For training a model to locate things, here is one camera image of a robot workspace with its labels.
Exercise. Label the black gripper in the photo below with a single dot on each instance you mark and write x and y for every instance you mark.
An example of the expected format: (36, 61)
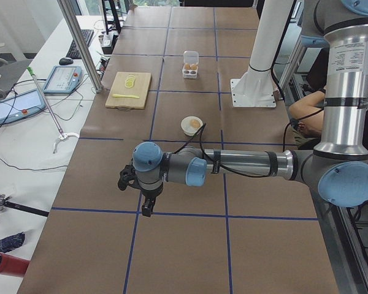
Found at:
(151, 195)

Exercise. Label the white ceramic bowl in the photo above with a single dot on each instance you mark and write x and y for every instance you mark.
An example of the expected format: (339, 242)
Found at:
(185, 125)

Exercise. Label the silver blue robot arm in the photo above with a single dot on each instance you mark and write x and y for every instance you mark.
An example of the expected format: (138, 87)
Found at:
(336, 168)

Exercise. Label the white plastic egg box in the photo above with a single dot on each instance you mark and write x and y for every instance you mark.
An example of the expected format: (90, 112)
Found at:
(190, 64)

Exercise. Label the long grabber stick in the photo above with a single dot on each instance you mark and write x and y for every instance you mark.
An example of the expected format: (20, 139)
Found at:
(62, 135)

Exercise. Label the yellow plastic knife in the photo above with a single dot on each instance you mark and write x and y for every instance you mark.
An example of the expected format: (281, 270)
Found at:
(126, 96)

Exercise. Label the wooden cutting board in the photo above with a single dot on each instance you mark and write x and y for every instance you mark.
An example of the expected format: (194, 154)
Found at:
(140, 88)

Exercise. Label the teach pendant with red button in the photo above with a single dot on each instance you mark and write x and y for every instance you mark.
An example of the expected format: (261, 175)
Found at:
(62, 80)

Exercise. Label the dark blue folded umbrella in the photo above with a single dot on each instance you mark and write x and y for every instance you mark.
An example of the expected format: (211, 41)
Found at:
(12, 242)

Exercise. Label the black tripod clamp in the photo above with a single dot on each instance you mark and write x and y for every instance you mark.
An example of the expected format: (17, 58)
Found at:
(5, 203)

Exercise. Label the red cylinder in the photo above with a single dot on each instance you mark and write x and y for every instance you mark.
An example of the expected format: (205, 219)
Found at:
(13, 266)

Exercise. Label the black computer mouse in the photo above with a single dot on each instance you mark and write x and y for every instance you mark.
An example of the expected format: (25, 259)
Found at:
(66, 61)

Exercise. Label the seated person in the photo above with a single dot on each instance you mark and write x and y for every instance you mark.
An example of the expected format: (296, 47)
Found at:
(307, 119)

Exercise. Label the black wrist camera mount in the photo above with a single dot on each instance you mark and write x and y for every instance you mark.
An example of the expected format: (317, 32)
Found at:
(128, 178)

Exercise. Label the aluminium frame post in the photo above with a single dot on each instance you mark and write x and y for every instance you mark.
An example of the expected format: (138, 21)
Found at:
(73, 25)

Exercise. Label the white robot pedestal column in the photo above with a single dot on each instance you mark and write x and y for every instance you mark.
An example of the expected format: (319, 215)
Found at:
(255, 88)

